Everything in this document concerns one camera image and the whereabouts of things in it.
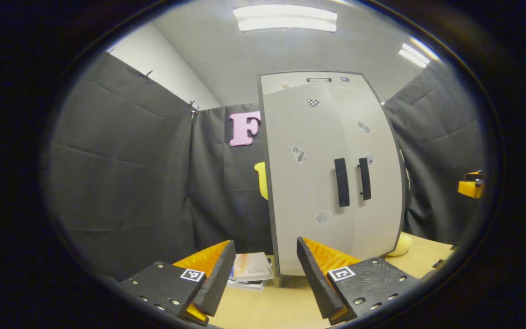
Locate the grey white cabinet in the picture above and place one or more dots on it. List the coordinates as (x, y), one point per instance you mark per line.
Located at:
(281, 280)

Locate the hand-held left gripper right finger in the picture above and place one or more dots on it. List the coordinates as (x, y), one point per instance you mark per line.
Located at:
(315, 283)

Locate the beige cover book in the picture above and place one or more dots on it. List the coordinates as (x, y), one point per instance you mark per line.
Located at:
(253, 266)

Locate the small dark object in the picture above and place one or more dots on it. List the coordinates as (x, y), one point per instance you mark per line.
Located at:
(438, 263)

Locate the yellow plush toy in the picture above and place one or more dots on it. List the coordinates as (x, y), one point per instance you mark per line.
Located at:
(402, 244)

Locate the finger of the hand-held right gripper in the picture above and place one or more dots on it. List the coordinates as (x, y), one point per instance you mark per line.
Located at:
(470, 188)

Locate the long ceiling light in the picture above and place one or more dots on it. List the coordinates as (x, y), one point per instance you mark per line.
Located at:
(285, 18)
(414, 55)

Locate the black backdrop cloth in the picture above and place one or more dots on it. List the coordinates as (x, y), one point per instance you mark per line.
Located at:
(121, 173)

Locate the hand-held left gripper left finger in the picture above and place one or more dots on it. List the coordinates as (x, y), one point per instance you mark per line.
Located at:
(219, 278)

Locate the grey cabinet door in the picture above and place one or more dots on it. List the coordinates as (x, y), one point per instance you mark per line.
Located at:
(384, 205)
(290, 205)

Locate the grey cabinet drawer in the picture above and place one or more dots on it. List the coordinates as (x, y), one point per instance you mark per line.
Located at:
(294, 81)

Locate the white book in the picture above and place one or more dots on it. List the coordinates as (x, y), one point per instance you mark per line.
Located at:
(247, 284)

